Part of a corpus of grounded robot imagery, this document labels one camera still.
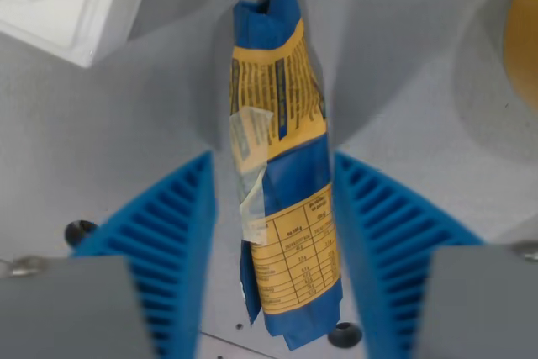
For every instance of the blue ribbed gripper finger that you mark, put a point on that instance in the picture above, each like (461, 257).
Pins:
(386, 233)
(168, 224)

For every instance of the blue and yellow paper bag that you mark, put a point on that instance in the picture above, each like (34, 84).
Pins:
(290, 174)

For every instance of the clear adhesive tape roll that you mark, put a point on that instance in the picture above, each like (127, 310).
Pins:
(523, 39)

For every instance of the white wall power socket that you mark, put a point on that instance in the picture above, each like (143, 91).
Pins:
(75, 1)

